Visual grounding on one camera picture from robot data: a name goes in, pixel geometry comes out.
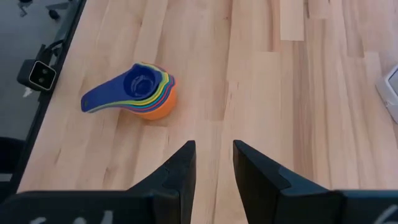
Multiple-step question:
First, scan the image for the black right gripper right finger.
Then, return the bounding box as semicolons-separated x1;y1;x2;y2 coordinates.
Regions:
233;139;398;224

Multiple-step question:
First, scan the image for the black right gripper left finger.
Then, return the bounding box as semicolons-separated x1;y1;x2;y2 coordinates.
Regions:
0;139;197;224

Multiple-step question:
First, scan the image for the orange measuring cup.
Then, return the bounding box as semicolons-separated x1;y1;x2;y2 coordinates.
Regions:
134;70;178;121

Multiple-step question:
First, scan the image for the yellow measuring cup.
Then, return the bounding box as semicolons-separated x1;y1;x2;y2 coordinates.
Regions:
88;63;167;111

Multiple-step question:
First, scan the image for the green measuring cup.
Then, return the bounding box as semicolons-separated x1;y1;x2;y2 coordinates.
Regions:
90;64;169;112

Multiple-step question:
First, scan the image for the teal measuring cup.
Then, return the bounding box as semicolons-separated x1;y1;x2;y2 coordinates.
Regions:
124;65;171;110

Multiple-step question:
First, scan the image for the blue measuring cup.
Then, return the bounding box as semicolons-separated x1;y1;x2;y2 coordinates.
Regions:
127;65;174;112

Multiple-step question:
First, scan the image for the red measuring cup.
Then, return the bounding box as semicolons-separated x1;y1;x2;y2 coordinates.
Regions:
130;67;175;114

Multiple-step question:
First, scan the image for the small indigo measuring cup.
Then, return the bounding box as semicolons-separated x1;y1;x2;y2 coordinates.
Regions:
80;63;165;113

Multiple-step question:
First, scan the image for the white hexagonal plant pot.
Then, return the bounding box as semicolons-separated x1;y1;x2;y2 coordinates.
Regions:
374;64;398;124

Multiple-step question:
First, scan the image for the black chair base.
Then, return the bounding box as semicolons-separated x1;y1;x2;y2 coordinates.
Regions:
17;0;71;21

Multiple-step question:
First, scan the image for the black aluminium table frame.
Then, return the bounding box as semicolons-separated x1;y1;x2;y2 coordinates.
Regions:
0;0;88;203

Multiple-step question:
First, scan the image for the small white-rimmed camera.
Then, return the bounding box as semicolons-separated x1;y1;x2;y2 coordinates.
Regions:
16;58;58;92

